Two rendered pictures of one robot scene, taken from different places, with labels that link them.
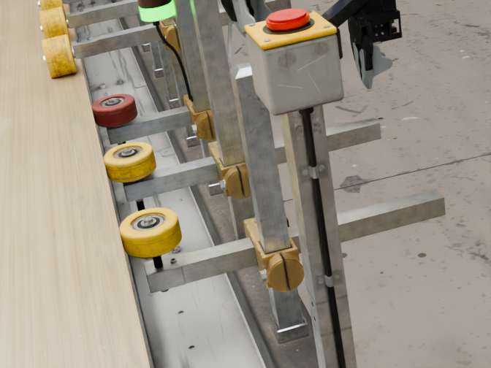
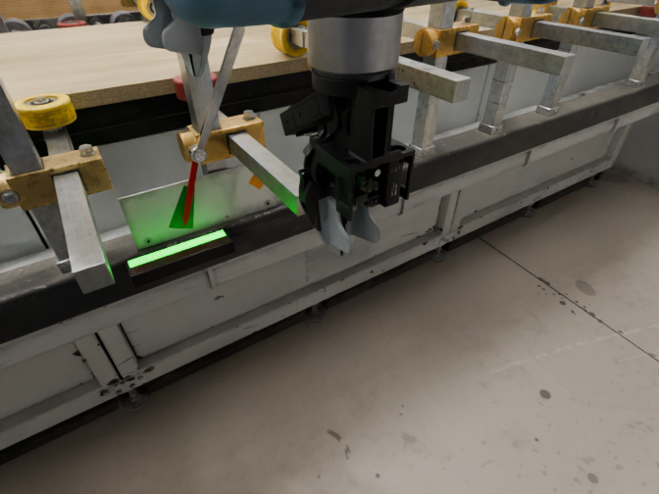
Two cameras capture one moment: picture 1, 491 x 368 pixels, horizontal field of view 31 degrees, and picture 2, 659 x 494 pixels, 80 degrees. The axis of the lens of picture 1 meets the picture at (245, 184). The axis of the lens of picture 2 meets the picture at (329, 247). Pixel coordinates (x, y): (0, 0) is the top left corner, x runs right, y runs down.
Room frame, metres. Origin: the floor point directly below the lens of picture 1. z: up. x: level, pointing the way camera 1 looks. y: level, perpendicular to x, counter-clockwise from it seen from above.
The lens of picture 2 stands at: (1.47, -0.60, 1.12)
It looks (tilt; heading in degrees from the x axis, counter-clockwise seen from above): 38 degrees down; 66
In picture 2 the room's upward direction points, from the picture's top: straight up
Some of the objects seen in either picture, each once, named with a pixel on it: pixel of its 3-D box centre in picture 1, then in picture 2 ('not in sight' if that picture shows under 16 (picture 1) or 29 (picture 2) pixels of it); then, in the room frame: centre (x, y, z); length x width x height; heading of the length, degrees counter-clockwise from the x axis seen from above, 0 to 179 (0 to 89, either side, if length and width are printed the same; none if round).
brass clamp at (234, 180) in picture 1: (232, 168); (54, 178); (1.32, 0.02, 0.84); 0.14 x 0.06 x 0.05; 9
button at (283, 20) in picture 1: (288, 23); not in sight; (0.79, -0.06, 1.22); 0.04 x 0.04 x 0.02
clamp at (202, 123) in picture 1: (202, 115); (222, 138); (1.57, 0.06, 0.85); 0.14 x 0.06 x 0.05; 9
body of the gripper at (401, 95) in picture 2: (371, 10); (355, 140); (1.64, -0.29, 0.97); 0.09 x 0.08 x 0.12; 99
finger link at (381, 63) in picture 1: (377, 66); (337, 235); (1.62, -0.29, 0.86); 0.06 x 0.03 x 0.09; 99
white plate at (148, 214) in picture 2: not in sight; (207, 202); (1.52, 0.02, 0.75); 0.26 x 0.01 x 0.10; 9
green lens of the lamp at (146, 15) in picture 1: (156, 9); not in sight; (1.54, 0.10, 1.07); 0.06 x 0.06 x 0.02
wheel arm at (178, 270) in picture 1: (297, 240); not in sight; (1.10, -0.06, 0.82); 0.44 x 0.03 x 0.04; 99
